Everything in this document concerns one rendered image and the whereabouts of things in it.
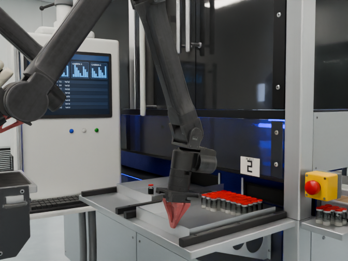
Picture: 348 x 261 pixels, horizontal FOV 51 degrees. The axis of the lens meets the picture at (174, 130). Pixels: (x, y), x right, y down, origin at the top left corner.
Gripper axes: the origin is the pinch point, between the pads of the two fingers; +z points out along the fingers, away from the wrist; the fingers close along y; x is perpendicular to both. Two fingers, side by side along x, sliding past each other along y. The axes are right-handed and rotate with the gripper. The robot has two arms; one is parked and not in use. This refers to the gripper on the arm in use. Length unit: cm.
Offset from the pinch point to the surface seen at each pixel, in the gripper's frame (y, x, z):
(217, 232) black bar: 8.4, -8.1, 0.0
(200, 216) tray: 17.3, 8.6, -0.2
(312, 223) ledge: 38.6, -16.1, -4.0
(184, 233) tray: 0.8, -3.9, 1.2
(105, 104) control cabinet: 17, 87, -36
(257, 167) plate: 34.5, 3.2, -17.5
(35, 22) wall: 93, 543, -186
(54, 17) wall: 121, 543, -204
